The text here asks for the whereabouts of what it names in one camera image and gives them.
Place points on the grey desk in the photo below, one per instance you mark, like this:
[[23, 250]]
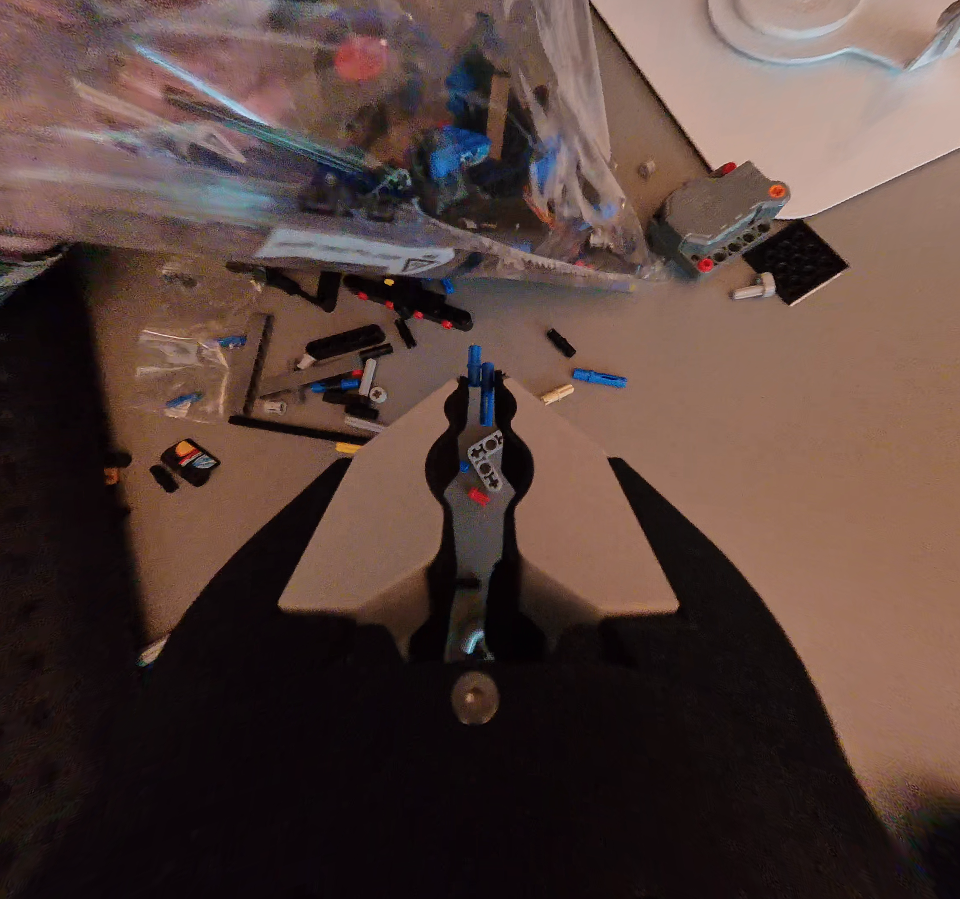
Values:
[[780, 464]]

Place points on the blue toy axle pin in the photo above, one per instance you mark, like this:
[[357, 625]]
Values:
[[480, 382]]

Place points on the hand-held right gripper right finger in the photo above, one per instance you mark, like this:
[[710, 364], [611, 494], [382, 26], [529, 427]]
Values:
[[593, 539]]

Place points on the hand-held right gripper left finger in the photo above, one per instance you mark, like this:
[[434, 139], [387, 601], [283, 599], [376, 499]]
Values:
[[368, 539]]

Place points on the pile of toy building pieces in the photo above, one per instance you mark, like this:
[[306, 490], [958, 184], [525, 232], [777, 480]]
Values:
[[345, 341]]

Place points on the clear plastic bag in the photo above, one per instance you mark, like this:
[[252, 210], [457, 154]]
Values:
[[300, 89], [188, 352]]

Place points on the grey toy motor block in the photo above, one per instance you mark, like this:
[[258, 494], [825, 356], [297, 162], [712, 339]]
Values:
[[720, 217]]

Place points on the black studded toy plate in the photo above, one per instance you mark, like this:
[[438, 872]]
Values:
[[795, 262]]

